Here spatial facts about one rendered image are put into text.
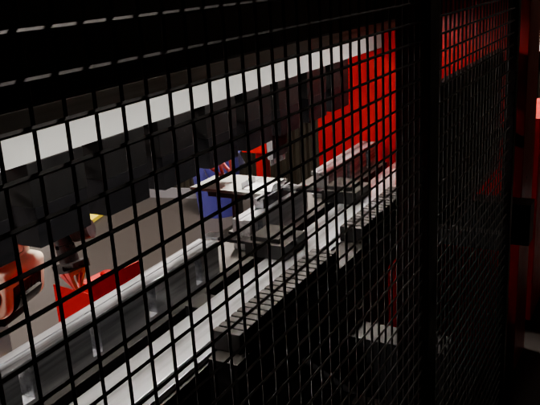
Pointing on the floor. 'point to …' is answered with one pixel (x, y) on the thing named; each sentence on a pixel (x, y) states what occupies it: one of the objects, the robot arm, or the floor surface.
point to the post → (431, 120)
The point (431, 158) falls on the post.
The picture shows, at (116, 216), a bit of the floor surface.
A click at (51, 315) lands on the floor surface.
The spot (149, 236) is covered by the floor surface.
